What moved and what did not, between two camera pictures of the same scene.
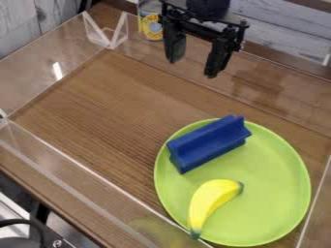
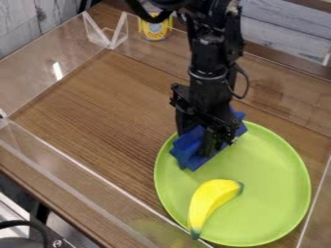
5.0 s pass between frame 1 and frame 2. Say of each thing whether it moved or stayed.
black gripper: moved
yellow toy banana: stayed
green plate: stayed
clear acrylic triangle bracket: stayed
